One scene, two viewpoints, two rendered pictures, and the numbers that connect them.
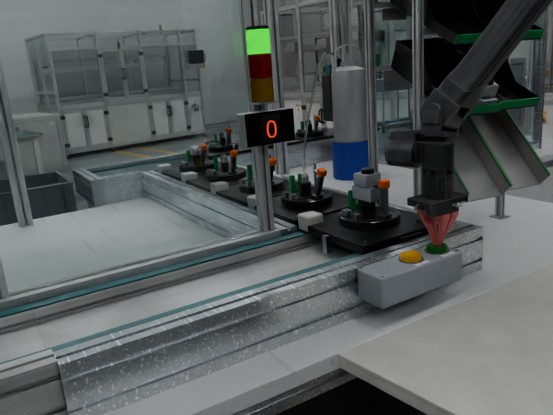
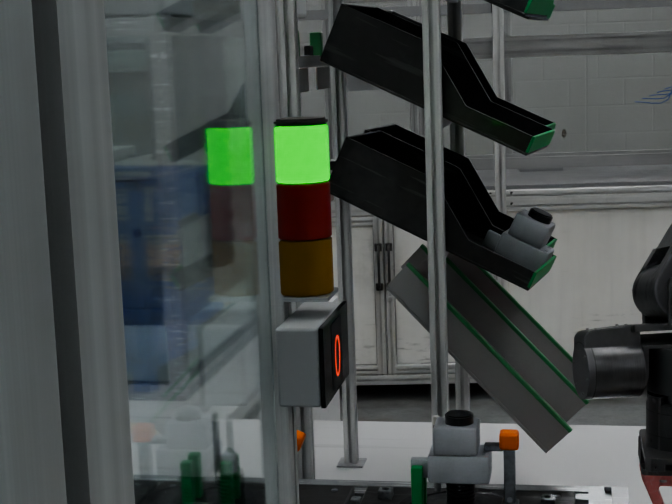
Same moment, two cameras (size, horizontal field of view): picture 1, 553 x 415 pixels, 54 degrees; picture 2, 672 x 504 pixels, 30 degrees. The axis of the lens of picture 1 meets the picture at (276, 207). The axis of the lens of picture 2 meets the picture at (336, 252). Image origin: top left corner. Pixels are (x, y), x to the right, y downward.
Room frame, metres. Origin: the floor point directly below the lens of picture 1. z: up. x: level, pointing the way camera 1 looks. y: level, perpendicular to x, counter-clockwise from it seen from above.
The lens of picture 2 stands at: (0.44, 0.83, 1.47)
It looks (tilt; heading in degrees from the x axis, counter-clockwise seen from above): 9 degrees down; 311
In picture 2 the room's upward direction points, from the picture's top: 2 degrees counter-clockwise
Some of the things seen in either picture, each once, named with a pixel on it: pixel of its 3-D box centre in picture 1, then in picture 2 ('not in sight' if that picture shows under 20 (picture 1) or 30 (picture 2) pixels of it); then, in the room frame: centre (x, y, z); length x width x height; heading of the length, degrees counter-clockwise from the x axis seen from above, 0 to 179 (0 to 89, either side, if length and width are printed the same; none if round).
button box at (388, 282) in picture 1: (411, 273); not in sight; (0.96, -0.25, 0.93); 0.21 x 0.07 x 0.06; 120
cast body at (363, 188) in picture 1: (364, 183); (450, 445); (1.20, -0.21, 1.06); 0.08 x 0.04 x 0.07; 30
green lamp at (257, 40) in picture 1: (257, 41); (300, 153); (1.19, 0.01, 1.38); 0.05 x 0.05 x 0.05
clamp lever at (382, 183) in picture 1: (382, 196); (501, 466); (1.15, -0.23, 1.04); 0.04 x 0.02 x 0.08; 30
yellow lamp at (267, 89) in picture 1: (262, 90); (305, 264); (1.19, 0.01, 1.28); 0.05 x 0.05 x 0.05
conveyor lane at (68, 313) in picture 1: (253, 276); not in sight; (1.06, 0.06, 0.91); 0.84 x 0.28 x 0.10; 120
